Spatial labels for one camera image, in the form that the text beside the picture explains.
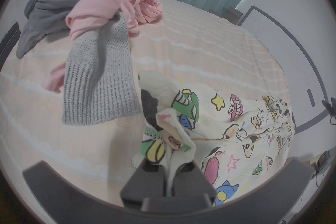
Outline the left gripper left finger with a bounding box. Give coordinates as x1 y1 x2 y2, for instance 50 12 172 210
120 157 169 205

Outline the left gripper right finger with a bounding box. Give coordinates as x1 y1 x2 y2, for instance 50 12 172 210
173 161 217 205

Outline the white printed pyjama top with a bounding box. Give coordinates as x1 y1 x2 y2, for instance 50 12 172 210
131 71 296 208

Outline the grey knitted sweater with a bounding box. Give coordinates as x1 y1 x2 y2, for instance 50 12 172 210
62 12 143 126

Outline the bed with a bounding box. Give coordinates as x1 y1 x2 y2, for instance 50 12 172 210
0 0 331 205

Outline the grey bedside table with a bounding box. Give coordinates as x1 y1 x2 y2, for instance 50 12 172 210
209 6 243 26

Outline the pink garment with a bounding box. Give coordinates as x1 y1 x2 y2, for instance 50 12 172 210
42 0 164 92

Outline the dark grey garment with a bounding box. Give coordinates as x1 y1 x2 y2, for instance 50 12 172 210
16 0 95 60

